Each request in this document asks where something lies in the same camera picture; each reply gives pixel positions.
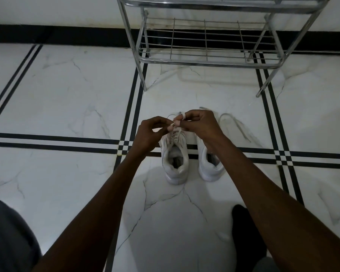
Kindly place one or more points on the person's left forearm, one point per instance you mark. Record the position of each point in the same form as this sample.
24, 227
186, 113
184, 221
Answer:
93, 215

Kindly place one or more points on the black sock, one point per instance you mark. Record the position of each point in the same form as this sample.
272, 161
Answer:
243, 232

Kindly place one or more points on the silver metal shoe rack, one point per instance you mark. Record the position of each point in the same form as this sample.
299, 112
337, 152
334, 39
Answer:
215, 63

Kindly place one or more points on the white sneaker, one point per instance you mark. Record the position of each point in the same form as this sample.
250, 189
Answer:
174, 174
209, 170

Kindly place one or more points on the person's left hand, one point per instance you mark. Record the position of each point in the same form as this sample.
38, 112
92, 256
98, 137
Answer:
146, 138

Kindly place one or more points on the person's right hand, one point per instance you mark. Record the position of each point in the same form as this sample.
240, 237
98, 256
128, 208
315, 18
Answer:
204, 126

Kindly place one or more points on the person's right forearm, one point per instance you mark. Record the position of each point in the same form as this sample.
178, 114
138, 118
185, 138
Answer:
272, 212

